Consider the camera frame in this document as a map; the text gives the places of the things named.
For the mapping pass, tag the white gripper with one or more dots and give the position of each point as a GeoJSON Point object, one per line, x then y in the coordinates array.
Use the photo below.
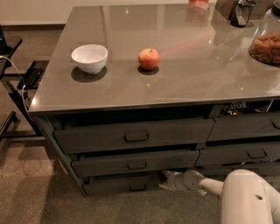
{"type": "Point", "coordinates": [177, 181]}

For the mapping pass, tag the grey drawer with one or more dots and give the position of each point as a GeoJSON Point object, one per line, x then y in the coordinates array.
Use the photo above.
{"type": "Point", "coordinates": [233, 127]}
{"type": "Point", "coordinates": [138, 162]}
{"type": "Point", "coordinates": [131, 135]}
{"type": "Point", "coordinates": [263, 169]}
{"type": "Point", "coordinates": [239, 154]}
{"type": "Point", "coordinates": [124, 183]}

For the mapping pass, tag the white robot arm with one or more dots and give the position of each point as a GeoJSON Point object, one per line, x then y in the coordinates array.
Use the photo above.
{"type": "Point", "coordinates": [246, 198]}

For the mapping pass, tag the red apple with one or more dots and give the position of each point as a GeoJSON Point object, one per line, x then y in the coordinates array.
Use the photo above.
{"type": "Point", "coordinates": [148, 59]}

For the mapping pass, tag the white ceramic bowl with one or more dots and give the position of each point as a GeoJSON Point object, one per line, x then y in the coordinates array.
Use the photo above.
{"type": "Point", "coordinates": [90, 59]}

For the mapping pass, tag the glass jar with snacks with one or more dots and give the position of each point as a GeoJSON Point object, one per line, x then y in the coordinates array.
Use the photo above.
{"type": "Point", "coordinates": [265, 46]}

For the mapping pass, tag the black phone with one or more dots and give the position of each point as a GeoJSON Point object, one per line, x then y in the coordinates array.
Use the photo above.
{"type": "Point", "coordinates": [30, 79]}

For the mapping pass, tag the black side stand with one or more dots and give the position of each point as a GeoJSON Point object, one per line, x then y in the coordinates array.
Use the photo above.
{"type": "Point", "coordinates": [10, 77]}

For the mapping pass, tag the orange box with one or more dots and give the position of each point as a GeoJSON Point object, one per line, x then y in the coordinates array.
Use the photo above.
{"type": "Point", "coordinates": [201, 4]}

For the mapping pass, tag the grey cabinet frame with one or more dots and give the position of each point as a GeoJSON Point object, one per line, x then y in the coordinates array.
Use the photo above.
{"type": "Point", "coordinates": [52, 119]}

